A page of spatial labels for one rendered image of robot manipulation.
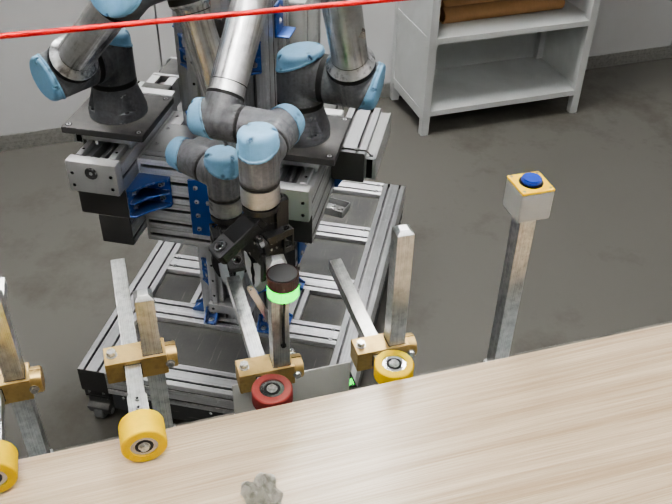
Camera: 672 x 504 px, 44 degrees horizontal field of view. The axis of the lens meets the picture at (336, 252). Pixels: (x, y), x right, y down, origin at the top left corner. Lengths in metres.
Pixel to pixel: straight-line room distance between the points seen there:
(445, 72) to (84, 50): 2.92
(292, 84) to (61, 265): 1.74
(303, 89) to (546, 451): 1.00
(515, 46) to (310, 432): 3.55
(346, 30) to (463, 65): 2.92
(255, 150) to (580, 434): 0.79
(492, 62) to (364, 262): 2.07
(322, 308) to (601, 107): 2.42
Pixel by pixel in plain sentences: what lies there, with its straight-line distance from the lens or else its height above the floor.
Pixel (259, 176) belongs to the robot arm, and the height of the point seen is 1.29.
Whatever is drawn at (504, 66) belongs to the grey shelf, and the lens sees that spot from 4.75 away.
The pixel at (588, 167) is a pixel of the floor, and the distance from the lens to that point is 4.19.
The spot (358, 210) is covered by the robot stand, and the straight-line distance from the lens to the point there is 3.30.
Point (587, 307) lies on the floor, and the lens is 3.32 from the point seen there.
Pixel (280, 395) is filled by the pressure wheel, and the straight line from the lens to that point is 1.61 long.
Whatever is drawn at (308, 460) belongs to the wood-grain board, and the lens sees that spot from 1.52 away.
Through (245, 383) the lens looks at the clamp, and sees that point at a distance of 1.71.
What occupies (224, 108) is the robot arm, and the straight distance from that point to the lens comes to 1.61.
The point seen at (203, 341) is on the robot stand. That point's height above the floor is 0.21.
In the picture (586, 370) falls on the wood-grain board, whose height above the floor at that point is 0.90.
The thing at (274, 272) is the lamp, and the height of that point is 1.14.
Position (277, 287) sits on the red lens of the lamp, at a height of 1.13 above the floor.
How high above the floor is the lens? 2.09
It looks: 38 degrees down
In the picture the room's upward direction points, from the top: 1 degrees clockwise
